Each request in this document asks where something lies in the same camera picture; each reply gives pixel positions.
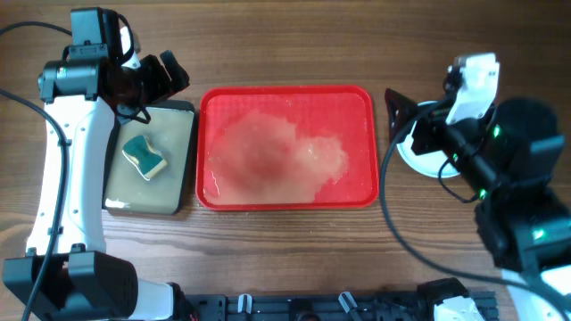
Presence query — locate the light blue plate top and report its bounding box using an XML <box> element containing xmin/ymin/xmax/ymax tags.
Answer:
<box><xmin>397</xmin><ymin>122</ymin><xmax>448</xmax><ymax>178</ymax></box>

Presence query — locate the green yellow sponge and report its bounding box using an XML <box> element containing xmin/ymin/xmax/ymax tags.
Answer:
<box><xmin>121</xmin><ymin>135</ymin><xmax>168</xmax><ymax>181</ymax></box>

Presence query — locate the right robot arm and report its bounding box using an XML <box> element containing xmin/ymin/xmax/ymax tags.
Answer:
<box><xmin>381</xmin><ymin>89</ymin><xmax>570</xmax><ymax>320</ymax></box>

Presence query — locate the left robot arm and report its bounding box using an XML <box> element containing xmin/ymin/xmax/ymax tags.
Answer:
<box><xmin>2</xmin><ymin>7</ymin><xmax>196</xmax><ymax>320</ymax></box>

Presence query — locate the black metal sponge tray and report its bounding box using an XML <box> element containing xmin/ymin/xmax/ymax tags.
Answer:
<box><xmin>103</xmin><ymin>100</ymin><xmax>198</xmax><ymax>215</ymax></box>

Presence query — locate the red plastic tray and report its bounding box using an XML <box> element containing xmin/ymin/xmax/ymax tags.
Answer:
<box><xmin>195</xmin><ymin>85</ymin><xmax>379</xmax><ymax>211</ymax></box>

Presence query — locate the right black cable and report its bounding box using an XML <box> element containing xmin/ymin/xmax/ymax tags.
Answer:
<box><xmin>378</xmin><ymin>100</ymin><xmax>571</xmax><ymax>313</ymax></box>

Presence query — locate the black cable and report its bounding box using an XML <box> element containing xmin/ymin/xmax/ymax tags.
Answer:
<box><xmin>0</xmin><ymin>21</ymin><xmax>75</xmax><ymax>321</ymax></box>
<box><xmin>378</xmin><ymin>100</ymin><xmax>571</xmax><ymax>313</ymax></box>

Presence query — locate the left black cable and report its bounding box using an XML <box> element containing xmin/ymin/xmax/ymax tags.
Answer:
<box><xmin>0</xmin><ymin>21</ymin><xmax>75</xmax><ymax>321</ymax></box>

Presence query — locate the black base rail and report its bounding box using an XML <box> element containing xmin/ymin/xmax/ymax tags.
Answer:
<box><xmin>178</xmin><ymin>290</ymin><xmax>499</xmax><ymax>321</ymax></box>

